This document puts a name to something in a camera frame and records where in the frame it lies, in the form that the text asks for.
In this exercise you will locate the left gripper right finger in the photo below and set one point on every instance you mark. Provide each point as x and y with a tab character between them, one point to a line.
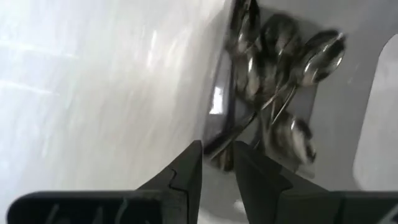
264	193

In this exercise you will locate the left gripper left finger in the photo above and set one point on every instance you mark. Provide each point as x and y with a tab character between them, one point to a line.
186	180

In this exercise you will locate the grey plastic bin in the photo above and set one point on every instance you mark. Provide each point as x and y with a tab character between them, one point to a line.
335	124

